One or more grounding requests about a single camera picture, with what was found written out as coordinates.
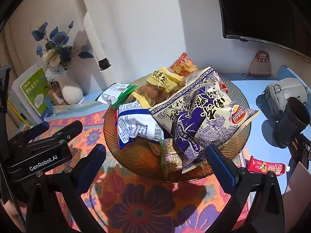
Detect dark tumbler cup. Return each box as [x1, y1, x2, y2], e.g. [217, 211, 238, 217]
[273, 97, 310, 148]

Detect white ribbed vase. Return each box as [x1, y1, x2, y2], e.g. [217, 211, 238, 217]
[58, 73, 85, 105]

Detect floral woven table mat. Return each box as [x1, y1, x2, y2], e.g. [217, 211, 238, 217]
[36, 110, 230, 232]

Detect wooden pen holder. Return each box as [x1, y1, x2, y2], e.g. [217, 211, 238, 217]
[48, 83, 67, 106]

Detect pink retro telephone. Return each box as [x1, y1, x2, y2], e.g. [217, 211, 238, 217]
[249, 50, 272, 77]

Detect black monitor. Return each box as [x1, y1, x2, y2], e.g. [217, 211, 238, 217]
[218, 0, 310, 57]

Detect purple white chips bag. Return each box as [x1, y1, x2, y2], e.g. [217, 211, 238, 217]
[150, 67, 260, 173]

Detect operator hand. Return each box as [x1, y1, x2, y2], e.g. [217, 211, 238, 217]
[4, 200, 25, 232]

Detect blue white artificial flowers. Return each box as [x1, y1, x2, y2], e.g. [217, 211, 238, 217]
[31, 21, 94, 82]

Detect yellow label peanut bag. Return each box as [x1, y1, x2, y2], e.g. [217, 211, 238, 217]
[136, 67, 183, 106]

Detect green cover grammar book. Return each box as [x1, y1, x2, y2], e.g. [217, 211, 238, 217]
[19, 64, 53, 120]

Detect red fried snack pack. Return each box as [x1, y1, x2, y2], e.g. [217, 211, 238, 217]
[169, 52, 198, 76]

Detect white desk lamp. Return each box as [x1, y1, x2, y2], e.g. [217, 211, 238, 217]
[74, 0, 111, 71]

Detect red ointment tube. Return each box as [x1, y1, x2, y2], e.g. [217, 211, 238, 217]
[247, 156, 290, 177]

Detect green white snack pack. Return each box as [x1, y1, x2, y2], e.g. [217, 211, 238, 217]
[95, 83, 137, 108]

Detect amber ribbed glass bowl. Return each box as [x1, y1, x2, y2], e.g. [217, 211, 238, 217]
[103, 74, 252, 184]

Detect small toast cube pack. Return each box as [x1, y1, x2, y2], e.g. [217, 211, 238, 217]
[160, 138, 183, 176]

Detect upright book row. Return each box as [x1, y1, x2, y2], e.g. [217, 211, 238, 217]
[9, 63, 44, 126]

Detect grey pencil pouch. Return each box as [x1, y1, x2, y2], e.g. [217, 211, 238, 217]
[263, 77, 309, 120]

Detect blue white snack bag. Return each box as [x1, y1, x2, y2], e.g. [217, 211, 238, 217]
[116, 101, 164, 148]

